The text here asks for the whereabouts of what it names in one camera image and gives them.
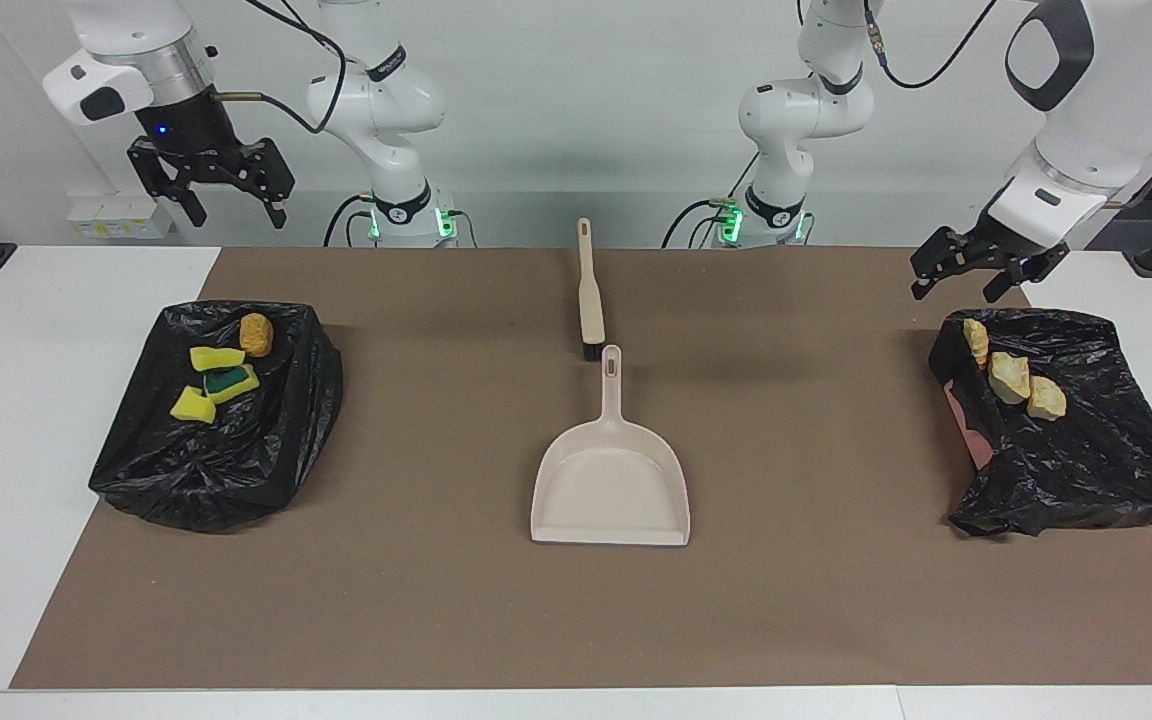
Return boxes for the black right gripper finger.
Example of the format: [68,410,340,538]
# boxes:
[241,137,296,230]
[127,146,208,228]

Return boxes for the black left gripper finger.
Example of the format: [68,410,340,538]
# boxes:
[982,258,1053,305]
[910,227,978,302]

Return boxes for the large striped croissant piece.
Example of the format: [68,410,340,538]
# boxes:
[989,351,1032,406]

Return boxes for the pale bread piece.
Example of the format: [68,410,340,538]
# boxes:
[1026,375,1069,421]

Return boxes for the green and yellow sponge piece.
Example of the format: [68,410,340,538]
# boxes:
[201,364,261,406]

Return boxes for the small yellow sponge piece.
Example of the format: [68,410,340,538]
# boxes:
[169,386,218,425]

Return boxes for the beige hand brush black bristles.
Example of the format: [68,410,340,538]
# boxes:
[576,217,608,363]

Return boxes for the beige plastic dustpan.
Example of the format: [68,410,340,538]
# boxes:
[530,344,692,548]

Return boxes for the pink bin with black bag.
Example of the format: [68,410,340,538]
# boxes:
[928,307,1152,538]

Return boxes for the white box on table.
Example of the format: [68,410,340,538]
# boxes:
[66,193,177,241]

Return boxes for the brown table mat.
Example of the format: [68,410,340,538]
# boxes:
[9,246,1152,691]

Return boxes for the black base cable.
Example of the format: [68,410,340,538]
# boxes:
[661,195,737,249]
[323,193,377,248]

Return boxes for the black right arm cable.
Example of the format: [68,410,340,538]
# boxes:
[211,0,349,136]

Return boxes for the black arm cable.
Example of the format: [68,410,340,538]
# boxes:
[864,0,999,89]
[211,0,349,136]

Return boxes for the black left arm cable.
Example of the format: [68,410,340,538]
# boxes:
[864,0,999,89]

